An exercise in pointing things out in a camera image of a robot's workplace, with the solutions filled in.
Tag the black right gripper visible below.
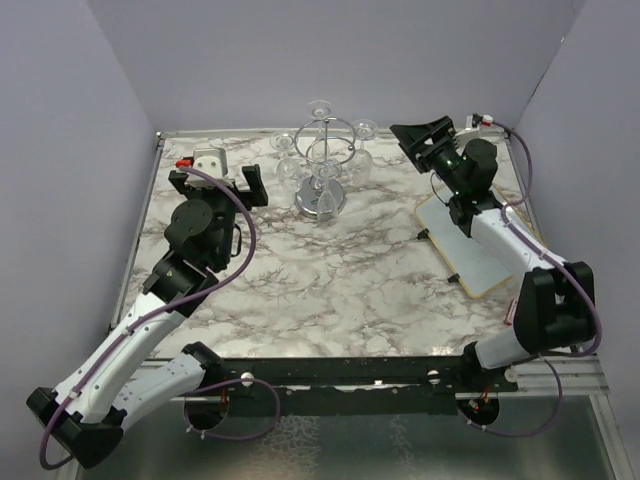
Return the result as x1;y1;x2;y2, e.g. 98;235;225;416
389;118;465;196

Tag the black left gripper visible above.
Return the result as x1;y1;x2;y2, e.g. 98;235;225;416
173;164;267;267

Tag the clear wine glass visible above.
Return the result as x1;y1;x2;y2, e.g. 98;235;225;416
315;162;338;222
307;100;332;149
347;119;377;187
270;131;303;194

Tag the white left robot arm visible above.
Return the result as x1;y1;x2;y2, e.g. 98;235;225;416
26;164;268;470

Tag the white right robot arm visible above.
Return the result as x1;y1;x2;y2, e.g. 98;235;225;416
390;116;602;391

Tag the chrome wine glass rack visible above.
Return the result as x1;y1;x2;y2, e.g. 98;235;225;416
293;116;356;223

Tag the small wood-framed whiteboard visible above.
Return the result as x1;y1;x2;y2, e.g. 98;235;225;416
415;186;563;298

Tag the small red white packet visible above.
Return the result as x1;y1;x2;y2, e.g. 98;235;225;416
504;299;518;326

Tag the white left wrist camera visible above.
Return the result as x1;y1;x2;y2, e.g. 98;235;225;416
192;147;230;186

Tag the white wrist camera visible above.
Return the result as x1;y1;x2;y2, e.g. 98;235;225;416
192;147;230;186
454;113;494;147

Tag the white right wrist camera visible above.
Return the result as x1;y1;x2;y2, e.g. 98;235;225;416
454;113;494;147

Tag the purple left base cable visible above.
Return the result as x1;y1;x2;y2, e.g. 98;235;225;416
182;377;282;442

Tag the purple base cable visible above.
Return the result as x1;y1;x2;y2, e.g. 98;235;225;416
464;359;564;437
182;377;282;442

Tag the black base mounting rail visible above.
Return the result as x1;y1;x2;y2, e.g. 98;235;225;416
187;356;517;417

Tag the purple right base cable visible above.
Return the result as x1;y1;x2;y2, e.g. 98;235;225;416
464;359;564;437

